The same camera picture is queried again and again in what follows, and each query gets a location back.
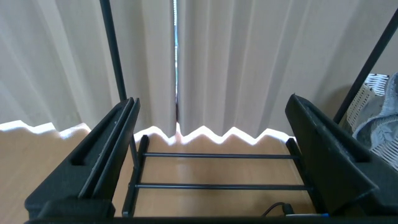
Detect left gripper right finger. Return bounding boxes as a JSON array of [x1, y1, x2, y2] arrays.
[[285, 93, 398, 218]]

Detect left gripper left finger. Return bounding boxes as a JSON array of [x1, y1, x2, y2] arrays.
[[24, 97, 141, 219]]

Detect pale grey shorts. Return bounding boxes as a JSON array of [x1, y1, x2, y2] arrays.
[[352, 72, 398, 151]]

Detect white laundry basket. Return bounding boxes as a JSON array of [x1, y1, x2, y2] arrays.
[[340, 73, 398, 172]]

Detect black clothes rack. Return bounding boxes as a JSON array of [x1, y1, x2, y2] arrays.
[[99, 0, 398, 218]]

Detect beige curtain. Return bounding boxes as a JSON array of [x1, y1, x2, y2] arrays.
[[0, 0, 398, 147]]

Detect black cable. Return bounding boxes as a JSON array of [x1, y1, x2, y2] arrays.
[[262, 202, 295, 218]]

